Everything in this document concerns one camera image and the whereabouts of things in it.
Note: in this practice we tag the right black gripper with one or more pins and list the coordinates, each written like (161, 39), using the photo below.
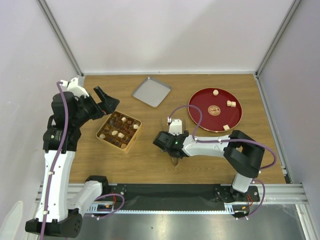
(169, 134)

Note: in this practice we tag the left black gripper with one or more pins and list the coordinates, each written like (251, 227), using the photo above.
(100, 108)

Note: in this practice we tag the brown metal tongs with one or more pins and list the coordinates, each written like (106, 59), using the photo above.
(175, 161)

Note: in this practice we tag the silver tin lid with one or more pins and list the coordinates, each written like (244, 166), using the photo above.
(152, 91)

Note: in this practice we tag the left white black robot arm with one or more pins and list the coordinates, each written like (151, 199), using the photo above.
(57, 216)

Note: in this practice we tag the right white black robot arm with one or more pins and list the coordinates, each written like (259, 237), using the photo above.
(243, 153)

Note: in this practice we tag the gold chocolate box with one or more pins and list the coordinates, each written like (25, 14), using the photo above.
(118, 132)

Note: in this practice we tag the white square chocolate bottom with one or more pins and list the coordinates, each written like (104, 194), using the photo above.
(226, 127)

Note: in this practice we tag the white heart chocolate top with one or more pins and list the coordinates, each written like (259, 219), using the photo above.
(215, 92)

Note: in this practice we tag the white chocolate pair right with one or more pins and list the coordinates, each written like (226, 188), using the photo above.
(231, 103)

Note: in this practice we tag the round red plate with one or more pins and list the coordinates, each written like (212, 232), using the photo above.
(211, 112)

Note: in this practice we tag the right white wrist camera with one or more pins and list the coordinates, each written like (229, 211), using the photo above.
(175, 126)

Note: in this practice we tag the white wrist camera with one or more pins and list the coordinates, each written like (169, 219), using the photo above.
(74, 87)
(175, 126)

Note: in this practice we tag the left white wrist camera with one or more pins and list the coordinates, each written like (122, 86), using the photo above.
(74, 87)

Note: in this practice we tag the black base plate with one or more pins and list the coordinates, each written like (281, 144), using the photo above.
(179, 197)

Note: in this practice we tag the aluminium frame rail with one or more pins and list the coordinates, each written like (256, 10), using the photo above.
(270, 194)

